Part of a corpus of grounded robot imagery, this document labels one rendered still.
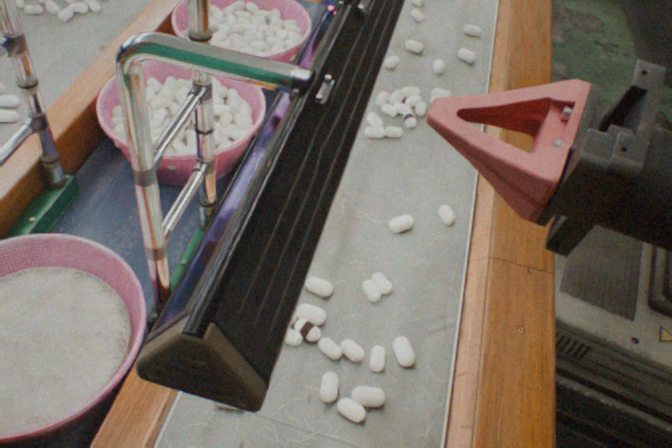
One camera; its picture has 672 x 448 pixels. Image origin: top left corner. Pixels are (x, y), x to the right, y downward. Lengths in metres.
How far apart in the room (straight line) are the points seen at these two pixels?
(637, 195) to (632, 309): 1.01
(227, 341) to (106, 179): 0.72
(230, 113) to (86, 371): 0.50
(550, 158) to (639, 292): 1.06
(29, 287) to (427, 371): 0.51
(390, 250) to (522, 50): 0.61
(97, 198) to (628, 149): 0.84
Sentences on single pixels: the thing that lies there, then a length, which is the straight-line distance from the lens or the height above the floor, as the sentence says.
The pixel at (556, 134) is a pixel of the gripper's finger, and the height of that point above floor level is 1.21.
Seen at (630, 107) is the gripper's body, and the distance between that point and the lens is 0.33.
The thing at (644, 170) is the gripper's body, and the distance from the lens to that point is 0.32.
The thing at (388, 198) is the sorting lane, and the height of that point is 0.74.
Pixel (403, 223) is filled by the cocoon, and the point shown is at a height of 0.76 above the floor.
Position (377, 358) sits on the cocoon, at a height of 0.76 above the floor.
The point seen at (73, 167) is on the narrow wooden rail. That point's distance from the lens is 1.05.
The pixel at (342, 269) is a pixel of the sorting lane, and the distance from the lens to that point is 0.83.
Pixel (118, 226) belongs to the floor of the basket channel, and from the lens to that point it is 0.97.
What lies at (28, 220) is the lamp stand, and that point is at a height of 0.71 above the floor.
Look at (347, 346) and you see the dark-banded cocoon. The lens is 0.75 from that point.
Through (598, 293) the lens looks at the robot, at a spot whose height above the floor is 0.48.
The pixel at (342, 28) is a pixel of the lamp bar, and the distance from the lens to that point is 0.56.
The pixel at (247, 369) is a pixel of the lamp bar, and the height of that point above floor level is 1.08.
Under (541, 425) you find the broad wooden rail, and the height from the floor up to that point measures 0.76.
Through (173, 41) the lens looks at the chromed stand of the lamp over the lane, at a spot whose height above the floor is 1.12.
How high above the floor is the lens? 1.40
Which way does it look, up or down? 46 degrees down
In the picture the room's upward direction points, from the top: 10 degrees clockwise
